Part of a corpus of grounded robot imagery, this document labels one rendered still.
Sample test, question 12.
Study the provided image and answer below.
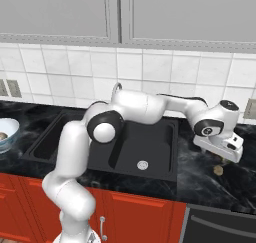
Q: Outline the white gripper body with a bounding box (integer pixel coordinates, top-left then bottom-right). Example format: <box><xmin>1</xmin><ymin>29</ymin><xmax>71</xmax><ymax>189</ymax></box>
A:
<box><xmin>193</xmin><ymin>134</ymin><xmax>245</xmax><ymax>164</ymax></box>

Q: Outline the black kitchen sink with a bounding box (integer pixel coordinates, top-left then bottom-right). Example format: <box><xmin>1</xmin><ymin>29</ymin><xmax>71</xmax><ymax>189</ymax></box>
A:
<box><xmin>20</xmin><ymin>109</ymin><xmax>180</xmax><ymax>183</ymax></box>

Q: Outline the round metal sink drain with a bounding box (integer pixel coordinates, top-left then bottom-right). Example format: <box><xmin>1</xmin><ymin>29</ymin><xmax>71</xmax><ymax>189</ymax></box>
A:
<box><xmin>136</xmin><ymin>159</ymin><xmax>150</xmax><ymax>171</ymax></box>

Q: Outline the grey sink tap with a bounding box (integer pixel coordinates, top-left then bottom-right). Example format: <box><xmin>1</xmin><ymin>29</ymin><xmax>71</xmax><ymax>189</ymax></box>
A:
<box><xmin>111</xmin><ymin>82</ymin><xmax>124</xmax><ymax>95</ymax></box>

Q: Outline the pale blue glass bowl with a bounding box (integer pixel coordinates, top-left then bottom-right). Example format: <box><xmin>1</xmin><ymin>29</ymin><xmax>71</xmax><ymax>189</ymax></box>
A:
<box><xmin>0</xmin><ymin>117</ymin><xmax>21</xmax><ymax>155</ymax></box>

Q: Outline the small brown round food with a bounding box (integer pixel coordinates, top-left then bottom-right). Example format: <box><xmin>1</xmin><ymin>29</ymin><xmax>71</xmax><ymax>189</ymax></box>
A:
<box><xmin>212</xmin><ymin>164</ymin><xmax>224</xmax><ymax>175</ymax></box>

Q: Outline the black dishwasher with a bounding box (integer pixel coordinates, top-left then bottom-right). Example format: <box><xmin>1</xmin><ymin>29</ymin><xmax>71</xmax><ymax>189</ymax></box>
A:
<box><xmin>179</xmin><ymin>203</ymin><xmax>256</xmax><ymax>243</ymax></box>

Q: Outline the red base cupboard door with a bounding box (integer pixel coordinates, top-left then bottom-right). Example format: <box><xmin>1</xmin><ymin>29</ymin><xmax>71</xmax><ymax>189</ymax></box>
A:
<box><xmin>19</xmin><ymin>176</ymin><xmax>105</xmax><ymax>243</ymax></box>
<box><xmin>103</xmin><ymin>190</ymin><xmax>187</xmax><ymax>243</ymax></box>
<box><xmin>0</xmin><ymin>172</ymin><xmax>38</xmax><ymax>243</ymax></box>

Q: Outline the grey wall socket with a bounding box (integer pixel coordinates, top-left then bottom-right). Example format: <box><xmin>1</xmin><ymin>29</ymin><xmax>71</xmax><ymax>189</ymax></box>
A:
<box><xmin>6</xmin><ymin>79</ymin><xmax>23</xmax><ymax>99</ymax></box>
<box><xmin>0</xmin><ymin>79</ymin><xmax>9</xmax><ymax>98</ymax></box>
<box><xmin>243</xmin><ymin>98</ymin><xmax>256</xmax><ymax>121</ymax></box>

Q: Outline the dark dishwasher handle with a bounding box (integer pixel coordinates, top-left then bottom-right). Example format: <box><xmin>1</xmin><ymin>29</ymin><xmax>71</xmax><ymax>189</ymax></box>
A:
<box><xmin>189</xmin><ymin>214</ymin><xmax>256</xmax><ymax>239</ymax></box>

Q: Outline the grey wall cupboard door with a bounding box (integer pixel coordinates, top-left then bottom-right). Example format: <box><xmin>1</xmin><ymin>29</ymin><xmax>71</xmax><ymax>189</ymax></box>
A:
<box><xmin>0</xmin><ymin>0</ymin><xmax>120</xmax><ymax>44</ymax></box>
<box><xmin>120</xmin><ymin>0</ymin><xmax>256</xmax><ymax>52</ymax></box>

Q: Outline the silver cupboard door handle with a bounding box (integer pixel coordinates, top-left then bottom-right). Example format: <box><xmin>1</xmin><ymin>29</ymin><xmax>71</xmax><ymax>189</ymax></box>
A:
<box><xmin>99</xmin><ymin>215</ymin><xmax>108</xmax><ymax>242</ymax></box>

